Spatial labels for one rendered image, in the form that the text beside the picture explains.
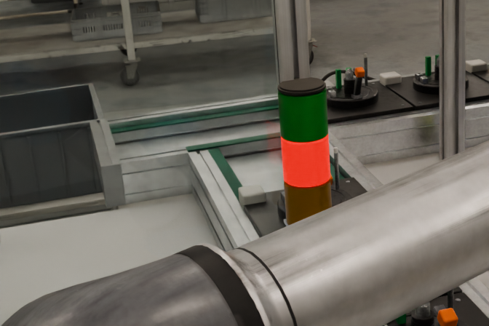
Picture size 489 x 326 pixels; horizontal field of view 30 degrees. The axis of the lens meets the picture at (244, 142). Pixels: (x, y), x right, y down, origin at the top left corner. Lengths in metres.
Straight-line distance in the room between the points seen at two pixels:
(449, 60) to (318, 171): 1.17
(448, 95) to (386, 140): 0.20
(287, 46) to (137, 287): 0.52
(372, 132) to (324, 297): 1.70
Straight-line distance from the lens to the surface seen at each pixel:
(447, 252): 0.54
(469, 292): 1.46
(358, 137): 2.17
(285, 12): 0.94
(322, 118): 0.94
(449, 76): 2.10
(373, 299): 0.51
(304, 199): 0.96
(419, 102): 2.28
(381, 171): 2.16
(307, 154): 0.94
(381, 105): 2.27
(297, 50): 0.95
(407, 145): 2.22
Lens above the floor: 1.69
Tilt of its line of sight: 20 degrees down
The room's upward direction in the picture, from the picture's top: 5 degrees counter-clockwise
